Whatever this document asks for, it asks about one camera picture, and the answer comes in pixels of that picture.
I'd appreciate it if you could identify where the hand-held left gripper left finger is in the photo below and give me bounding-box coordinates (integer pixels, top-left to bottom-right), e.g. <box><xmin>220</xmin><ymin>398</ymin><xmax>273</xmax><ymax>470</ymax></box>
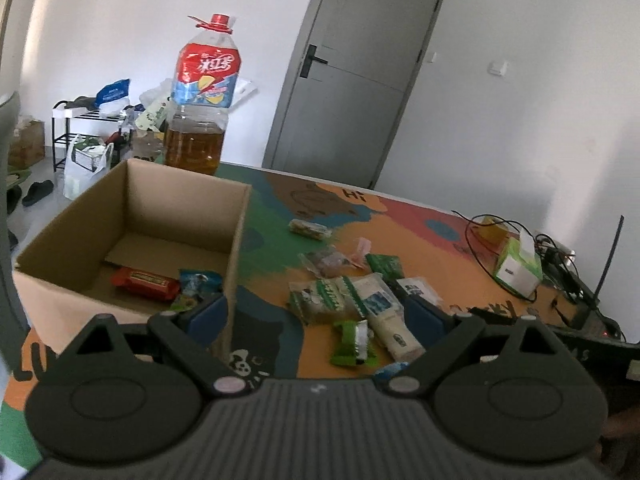
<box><xmin>59</xmin><ymin>294</ymin><xmax>247</xmax><ymax>399</ymax></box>

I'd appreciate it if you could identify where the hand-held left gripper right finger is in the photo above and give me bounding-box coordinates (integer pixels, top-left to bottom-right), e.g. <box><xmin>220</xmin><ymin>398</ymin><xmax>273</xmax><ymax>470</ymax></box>
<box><xmin>386</xmin><ymin>296</ymin><xmax>581</xmax><ymax>397</ymax></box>

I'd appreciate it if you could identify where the blue and green snack packet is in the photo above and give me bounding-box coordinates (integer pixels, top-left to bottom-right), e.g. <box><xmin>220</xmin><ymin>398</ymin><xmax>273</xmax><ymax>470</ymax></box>
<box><xmin>169</xmin><ymin>268</ymin><xmax>225</xmax><ymax>312</ymax></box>

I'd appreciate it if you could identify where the clear packet of dark snacks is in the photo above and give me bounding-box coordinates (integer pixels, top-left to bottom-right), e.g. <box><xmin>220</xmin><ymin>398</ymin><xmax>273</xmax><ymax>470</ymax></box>
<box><xmin>299</xmin><ymin>245</ymin><xmax>352</xmax><ymax>279</ymax></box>

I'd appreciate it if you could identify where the person's right forearm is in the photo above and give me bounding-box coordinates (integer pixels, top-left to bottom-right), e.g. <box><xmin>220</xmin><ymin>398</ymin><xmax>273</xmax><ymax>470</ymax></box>
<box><xmin>600</xmin><ymin>395</ymin><xmax>640</xmax><ymax>477</ymax></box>

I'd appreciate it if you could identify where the white packet with dark label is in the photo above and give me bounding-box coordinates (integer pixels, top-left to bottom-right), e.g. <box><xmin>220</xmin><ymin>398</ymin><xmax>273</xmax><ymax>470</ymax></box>
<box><xmin>394</xmin><ymin>277</ymin><xmax>444</xmax><ymax>307</ymax></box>

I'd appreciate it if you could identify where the long white and blue packet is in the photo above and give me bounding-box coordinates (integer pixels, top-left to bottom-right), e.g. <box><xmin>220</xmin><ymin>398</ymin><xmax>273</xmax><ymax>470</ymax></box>
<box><xmin>350</xmin><ymin>272</ymin><xmax>427</xmax><ymax>364</ymax></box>

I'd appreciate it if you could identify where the small blue packet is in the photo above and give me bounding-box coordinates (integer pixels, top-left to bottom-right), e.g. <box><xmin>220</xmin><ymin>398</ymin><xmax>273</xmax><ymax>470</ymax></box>
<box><xmin>372</xmin><ymin>362</ymin><xmax>412</xmax><ymax>387</ymax></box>

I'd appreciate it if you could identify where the red snack packet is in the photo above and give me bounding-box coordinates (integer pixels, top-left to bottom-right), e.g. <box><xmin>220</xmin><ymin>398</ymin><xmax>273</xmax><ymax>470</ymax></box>
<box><xmin>110</xmin><ymin>267</ymin><xmax>181</xmax><ymax>304</ymax></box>

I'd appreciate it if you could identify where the small green and white packet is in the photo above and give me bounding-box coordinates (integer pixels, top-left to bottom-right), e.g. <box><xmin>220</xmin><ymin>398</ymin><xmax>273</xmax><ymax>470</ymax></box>
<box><xmin>330</xmin><ymin>318</ymin><xmax>379</xmax><ymax>367</ymax></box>

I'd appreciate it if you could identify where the colourful printed table mat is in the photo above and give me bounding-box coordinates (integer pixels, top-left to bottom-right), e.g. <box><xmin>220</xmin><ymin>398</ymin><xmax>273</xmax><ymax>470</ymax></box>
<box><xmin>0</xmin><ymin>162</ymin><xmax>628</xmax><ymax>467</ymax></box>

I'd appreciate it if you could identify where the pink snack packet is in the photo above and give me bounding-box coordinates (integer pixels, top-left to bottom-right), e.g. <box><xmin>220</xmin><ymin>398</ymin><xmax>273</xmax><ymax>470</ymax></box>
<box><xmin>349</xmin><ymin>237</ymin><xmax>371</xmax><ymax>267</ymax></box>

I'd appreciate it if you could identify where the large white and green packet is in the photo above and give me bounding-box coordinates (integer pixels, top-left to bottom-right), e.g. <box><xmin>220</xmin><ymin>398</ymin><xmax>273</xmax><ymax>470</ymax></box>
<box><xmin>287</xmin><ymin>275</ymin><xmax>369</xmax><ymax>327</ymax></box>

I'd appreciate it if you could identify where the yellow box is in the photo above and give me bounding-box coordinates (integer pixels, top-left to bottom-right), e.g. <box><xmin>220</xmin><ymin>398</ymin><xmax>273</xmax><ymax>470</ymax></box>
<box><xmin>472</xmin><ymin>215</ymin><xmax>512</xmax><ymax>257</ymax></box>

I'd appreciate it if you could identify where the green and white tissue box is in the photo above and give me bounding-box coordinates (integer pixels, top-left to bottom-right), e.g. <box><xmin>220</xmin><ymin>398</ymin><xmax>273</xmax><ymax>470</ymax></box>
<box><xmin>492</xmin><ymin>227</ymin><xmax>544</xmax><ymax>299</ymax></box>

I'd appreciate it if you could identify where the clear nut bar packet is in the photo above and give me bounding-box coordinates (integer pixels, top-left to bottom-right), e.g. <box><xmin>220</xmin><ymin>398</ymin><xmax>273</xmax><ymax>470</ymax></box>
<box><xmin>288</xmin><ymin>218</ymin><xmax>332</xmax><ymax>241</ymax></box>

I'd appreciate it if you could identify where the large cooking oil bottle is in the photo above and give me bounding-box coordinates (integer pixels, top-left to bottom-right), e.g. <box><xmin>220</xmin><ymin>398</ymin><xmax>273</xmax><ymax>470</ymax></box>
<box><xmin>164</xmin><ymin>13</ymin><xmax>242</xmax><ymax>176</ymax></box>

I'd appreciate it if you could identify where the white and green plastic bag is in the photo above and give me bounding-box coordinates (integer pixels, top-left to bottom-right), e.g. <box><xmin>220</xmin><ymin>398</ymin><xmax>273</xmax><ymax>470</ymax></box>
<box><xmin>63</xmin><ymin>133</ymin><xmax>115</xmax><ymax>200</ymax></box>

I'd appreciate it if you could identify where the black slipper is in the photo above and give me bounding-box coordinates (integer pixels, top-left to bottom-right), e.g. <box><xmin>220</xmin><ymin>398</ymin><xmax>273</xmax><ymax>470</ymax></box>
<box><xmin>22</xmin><ymin>179</ymin><xmax>55</xmax><ymax>207</ymax></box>

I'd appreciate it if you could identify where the black shoe rack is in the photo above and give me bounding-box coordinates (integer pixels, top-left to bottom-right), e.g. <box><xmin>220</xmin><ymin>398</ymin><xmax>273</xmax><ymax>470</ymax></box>
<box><xmin>51</xmin><ymin>101</ymin><xmax>132</xmax><ymax>174</ymax></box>

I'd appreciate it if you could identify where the blue bag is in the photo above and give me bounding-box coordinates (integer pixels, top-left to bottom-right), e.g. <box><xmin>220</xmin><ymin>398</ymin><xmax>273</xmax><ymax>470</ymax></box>
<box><xmin>94</xmin><ymin>78</ymin><xmax>131</xmax><ymax>111</ymax></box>

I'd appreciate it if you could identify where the grey door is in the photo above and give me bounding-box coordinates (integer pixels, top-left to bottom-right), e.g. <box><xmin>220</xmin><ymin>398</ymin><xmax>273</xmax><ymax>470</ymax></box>
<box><xmin>262</xmin><ymin>0</ymin><xmax>449</xmax><ymax>191</ymax></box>

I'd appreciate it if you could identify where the brown cardboard box with clutter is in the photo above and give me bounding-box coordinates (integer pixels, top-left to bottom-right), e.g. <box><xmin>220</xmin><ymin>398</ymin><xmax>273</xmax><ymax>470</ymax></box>
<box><xmin>7</xmin><ymin>118</ymin><xmax>46</xmax><ymax>170</ymax></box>

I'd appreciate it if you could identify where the black cable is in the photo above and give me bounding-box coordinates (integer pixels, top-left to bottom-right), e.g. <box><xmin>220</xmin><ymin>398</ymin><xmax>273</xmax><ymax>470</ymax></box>
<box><xmin>451</xmin><ymin>210</ymin><xmax>527</xmax><ymax>282</ymax></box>

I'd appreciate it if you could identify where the black door handle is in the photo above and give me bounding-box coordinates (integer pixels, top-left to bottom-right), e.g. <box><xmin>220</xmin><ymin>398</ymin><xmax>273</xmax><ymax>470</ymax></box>
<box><xmin>298</xmin><ymin>44</ymin><xmax>329</xmax><ymax>79</ymax></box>

